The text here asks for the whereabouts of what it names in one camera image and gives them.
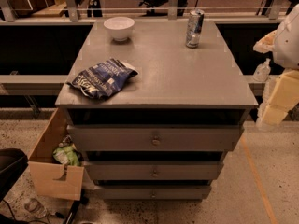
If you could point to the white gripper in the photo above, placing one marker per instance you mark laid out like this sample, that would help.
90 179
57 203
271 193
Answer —
288 44

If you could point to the silver blue redbull can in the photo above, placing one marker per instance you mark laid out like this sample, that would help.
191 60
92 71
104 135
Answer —
194 28

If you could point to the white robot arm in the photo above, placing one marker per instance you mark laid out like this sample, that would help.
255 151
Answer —
285 51

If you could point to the blue chip bag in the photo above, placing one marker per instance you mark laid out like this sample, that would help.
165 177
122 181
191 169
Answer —
104 79

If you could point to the green snack bag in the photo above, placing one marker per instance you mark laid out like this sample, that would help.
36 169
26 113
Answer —
66 155

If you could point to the white sanitizer bottle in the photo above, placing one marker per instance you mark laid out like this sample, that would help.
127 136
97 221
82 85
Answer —
262 71

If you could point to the metal guard railing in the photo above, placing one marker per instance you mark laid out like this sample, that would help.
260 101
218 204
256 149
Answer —
13 10

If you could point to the grey drawer cabinet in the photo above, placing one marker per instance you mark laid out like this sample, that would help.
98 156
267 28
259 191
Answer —
166 134

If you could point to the white ceramic bowl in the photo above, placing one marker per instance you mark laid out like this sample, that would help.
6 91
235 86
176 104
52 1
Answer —
119 28

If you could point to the cardboard box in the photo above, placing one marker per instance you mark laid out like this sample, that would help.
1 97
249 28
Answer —
51 178

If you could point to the clear plastic bottle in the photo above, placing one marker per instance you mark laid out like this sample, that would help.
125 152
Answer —
35 208

